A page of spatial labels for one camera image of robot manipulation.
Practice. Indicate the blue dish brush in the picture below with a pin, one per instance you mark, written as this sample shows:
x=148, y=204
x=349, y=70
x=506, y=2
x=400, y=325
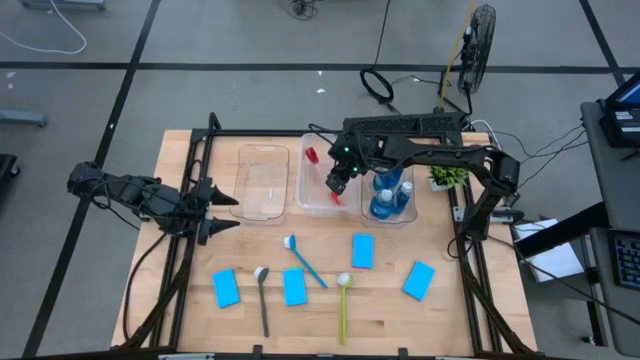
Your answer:
x=291, y=241

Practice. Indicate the black chair part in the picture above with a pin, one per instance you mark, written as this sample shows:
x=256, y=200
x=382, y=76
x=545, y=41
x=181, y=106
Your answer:
x=6, y=172

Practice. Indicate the clear rectangular plastic bin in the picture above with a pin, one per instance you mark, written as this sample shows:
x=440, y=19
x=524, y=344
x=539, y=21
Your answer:
x=407, y=217
x=262, y=165

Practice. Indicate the black keyboard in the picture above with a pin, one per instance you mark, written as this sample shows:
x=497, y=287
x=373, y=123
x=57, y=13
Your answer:
x=629, y=260

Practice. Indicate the green dish brush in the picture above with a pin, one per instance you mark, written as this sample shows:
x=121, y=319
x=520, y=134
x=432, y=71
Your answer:
x=344, y=280

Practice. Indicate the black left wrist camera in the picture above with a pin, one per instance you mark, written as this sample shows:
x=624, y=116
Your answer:
x=204, y=239

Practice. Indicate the black table clamp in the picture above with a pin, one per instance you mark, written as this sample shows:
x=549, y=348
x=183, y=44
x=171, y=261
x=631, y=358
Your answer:
x=257, y=350
x=403, y=353

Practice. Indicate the blue cellulose sponge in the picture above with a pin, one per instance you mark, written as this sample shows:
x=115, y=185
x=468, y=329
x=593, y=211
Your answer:
x=294, y=287
x=225, y=289
x=419, y=281
x=363, y=251

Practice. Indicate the black bar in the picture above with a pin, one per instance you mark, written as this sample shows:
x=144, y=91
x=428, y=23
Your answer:
x=560, y=231

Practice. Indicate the black laptop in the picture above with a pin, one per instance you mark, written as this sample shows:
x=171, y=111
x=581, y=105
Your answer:
x=622, y=122

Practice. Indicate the grey desk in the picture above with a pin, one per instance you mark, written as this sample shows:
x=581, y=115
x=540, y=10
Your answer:
x=615, y=190

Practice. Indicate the large clear plastic tub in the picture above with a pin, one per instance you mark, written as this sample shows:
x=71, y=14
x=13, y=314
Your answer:
x=320, y=200

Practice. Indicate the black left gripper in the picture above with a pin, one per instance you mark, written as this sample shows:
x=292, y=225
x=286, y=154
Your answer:
x=202, y=205

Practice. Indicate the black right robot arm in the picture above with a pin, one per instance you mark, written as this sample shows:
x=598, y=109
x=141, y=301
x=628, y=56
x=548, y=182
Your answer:
x=450, y=155

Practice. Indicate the grey metal foot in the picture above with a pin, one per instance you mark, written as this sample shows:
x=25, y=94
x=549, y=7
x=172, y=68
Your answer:
x=60, y=4
x=22, y=119

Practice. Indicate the black standing fan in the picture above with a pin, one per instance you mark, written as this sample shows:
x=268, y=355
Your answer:
x=477, y=50

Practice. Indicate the black chair base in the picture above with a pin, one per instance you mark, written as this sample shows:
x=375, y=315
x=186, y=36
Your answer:
x=300, y=7

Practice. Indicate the grey dish brush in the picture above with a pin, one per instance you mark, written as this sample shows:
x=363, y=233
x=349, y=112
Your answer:
x=261, y=274

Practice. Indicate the green plant in white pot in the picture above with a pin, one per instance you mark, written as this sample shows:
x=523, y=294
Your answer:
x=450, y=177

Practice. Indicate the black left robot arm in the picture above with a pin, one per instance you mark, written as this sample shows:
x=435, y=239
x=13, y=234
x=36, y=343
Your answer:
x=145, y=197

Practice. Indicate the red dish brush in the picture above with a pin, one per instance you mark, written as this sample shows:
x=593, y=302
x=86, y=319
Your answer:
x=312, y=155

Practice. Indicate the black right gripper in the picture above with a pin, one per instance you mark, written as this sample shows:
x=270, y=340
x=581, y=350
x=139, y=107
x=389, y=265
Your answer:
x=357, y=152

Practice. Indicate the white box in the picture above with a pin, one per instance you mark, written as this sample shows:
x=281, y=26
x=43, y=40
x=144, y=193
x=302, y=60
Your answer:
x=555, y=260

